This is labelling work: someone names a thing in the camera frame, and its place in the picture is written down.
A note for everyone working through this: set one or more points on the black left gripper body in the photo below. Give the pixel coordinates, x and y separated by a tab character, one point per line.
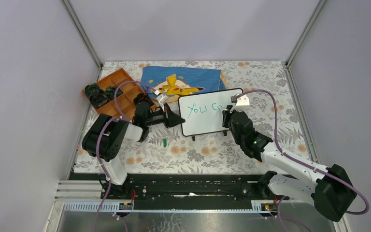
163	115

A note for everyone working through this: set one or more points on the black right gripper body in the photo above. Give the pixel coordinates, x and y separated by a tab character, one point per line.
226	123

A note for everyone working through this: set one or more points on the white whiteboard black frame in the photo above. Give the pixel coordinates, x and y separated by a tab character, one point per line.
203	112

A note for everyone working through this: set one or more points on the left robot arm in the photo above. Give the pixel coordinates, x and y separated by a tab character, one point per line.
105	137

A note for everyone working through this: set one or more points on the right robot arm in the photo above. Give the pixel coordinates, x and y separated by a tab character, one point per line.
328	189

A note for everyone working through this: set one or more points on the dark rolled fabric orange pattern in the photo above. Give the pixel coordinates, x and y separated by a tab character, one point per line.
143	97

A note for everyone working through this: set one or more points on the blue Pikachu cloth bag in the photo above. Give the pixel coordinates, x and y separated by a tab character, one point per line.
181	81

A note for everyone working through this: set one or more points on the floral patterned tablecloth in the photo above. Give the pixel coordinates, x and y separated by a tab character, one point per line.
272	109

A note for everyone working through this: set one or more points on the wooden compartment tray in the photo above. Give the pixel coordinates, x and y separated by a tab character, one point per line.
124	103

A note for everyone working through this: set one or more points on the dark green rolled fabric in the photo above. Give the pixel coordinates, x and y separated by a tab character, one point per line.
110	92

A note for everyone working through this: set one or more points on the dark rolled fabric front left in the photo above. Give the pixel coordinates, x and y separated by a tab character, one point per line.
98	99

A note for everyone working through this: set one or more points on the dark rolled fabric back left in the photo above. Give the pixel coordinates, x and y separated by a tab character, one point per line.
91	89

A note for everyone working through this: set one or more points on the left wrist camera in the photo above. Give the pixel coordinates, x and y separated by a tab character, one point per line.
161	97

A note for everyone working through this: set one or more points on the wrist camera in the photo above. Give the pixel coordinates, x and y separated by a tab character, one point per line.
161	97
241	102

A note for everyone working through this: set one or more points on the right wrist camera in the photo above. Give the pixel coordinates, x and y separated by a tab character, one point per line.
241	102

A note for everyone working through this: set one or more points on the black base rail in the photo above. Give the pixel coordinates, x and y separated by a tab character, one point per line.
189	191

